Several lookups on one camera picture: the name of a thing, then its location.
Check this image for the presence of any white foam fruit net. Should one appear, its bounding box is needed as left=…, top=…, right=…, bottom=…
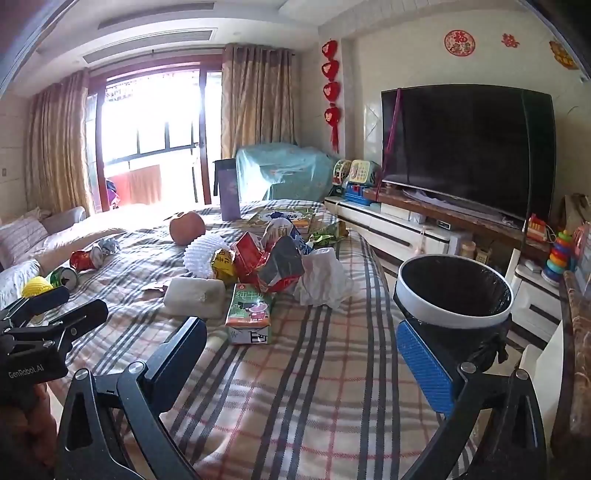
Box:
left=183, top=233, right=229, bottom=279

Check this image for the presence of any green peppa pig carton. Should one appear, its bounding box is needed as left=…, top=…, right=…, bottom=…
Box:
left=224, top=283, right=273, bottom=345

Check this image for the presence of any red snack wrapper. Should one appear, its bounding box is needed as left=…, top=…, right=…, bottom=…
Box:
left=231, top=232, right=270, bottom=292

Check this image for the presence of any blue tempo tissue bag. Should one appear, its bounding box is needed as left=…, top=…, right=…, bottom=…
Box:
left=256, top=236, right=312, bottom=293

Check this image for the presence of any white rimmed trash bin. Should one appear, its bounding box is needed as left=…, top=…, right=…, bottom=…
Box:
left=394, top=254, right=514, bottom=372

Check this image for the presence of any yellow ball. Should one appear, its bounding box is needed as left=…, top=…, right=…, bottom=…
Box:
left=21, top=276, right=54, bottom=298

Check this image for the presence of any green can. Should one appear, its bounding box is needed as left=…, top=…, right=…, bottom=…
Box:
left=49, top=267, right=80, bottom=291

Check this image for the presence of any striped sofa cushion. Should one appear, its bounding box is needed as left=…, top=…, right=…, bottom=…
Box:
left=0, top=217, right=48, bottom=269

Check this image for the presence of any red crushed can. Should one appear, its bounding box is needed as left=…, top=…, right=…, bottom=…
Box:
left=69, top=245, right=104, bottom=272

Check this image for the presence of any left beige curtain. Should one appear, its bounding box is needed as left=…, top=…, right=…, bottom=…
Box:
left=24, top=70, right=91, bottom=213

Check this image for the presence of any beige curtain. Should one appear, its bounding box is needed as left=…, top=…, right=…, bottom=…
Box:
left=24, top=70, right=91, bottom=213
left=221, top=44, right=300, bottom=158

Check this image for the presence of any red apple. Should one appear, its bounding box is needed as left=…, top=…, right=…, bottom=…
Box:
left=169, top=211, right=206, bottom=246

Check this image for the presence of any plaid blanket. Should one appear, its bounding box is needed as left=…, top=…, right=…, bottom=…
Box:
left=67, top=207, right=444, bottom=479

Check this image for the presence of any red toy telephone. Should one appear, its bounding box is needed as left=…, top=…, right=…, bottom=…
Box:
left=526, top=214, right=556, bottom=243

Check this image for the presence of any purple thermos bottle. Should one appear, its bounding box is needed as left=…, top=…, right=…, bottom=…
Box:
left=213, top=158, right=240, bottom=222

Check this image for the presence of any white tv cabinet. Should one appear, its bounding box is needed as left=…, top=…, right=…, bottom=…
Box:
left=323, top=195, right=567, bottom=342

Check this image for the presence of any teal covered furniture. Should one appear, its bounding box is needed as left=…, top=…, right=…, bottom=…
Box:
left=235, top=143, right=335, bottom=204

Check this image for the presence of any children picture book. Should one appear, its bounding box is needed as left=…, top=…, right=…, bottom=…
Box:
left=236, top=204, right=321, bottom=235

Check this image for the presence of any green snack bag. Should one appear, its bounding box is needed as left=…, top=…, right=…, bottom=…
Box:
left=307, top=220, right=349, bottom=249

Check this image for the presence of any black flat screen television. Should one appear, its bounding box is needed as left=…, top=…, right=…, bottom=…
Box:
left=381, top=84, right=557, bottom=219

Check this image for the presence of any toy cash register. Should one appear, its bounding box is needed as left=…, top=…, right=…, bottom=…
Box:
left=331, top=159, right=381, bottom=206

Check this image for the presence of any right beige curtain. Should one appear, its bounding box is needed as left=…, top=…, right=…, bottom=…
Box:
left=221, top=44, right=300, bottom=158

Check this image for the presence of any red hanging lantern decoration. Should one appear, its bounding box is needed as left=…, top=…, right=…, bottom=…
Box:
left=321, top=39, right=342, bottom=153

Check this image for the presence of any rainbow stacking ring toy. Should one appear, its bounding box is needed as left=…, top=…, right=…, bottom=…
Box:
left=541, top=230, right=574, bottom=287

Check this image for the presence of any round red wall sticker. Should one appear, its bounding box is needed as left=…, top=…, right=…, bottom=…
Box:
left=444, top=29, right=476, bottom=57

